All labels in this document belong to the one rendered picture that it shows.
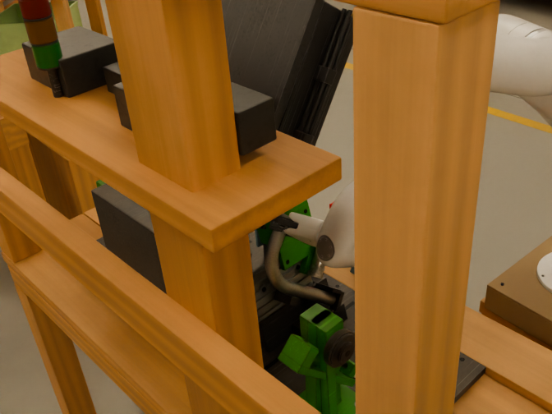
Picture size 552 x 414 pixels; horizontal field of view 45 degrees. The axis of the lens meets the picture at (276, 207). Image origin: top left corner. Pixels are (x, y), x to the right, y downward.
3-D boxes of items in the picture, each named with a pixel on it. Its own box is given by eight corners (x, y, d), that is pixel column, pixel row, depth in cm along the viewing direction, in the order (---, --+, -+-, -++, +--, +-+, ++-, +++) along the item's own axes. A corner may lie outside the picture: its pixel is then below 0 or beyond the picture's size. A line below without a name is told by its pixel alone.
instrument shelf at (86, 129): (60, 53, 157) (56, 37, 155) (342, 179, 100) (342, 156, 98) (-44, 87, 144) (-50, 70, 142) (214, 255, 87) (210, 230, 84)
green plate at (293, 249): (296, 242, 163) (276, 164, 156) (319, 248, 157) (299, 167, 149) (262, 263, 157) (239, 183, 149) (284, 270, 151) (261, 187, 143)
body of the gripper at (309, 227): (357, 229, 137) (319, 221, 145) (326, 213, 130) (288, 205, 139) (346, 264, 136) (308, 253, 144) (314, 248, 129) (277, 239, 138)
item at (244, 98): (215, 112, 109) (210, 72, 105) (278, 140, 100) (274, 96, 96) (181, 127, 105) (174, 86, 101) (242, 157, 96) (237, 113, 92)
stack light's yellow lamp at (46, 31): (50, 35, 122) (44, 11, 120) (63, 40, 119) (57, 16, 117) (25, 43, 120) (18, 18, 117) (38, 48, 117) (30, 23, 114)
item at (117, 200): (176, 267, 183) (154, 159, 164) (247, 318, 164) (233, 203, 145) (118, 300, 173) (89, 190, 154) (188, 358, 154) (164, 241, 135)
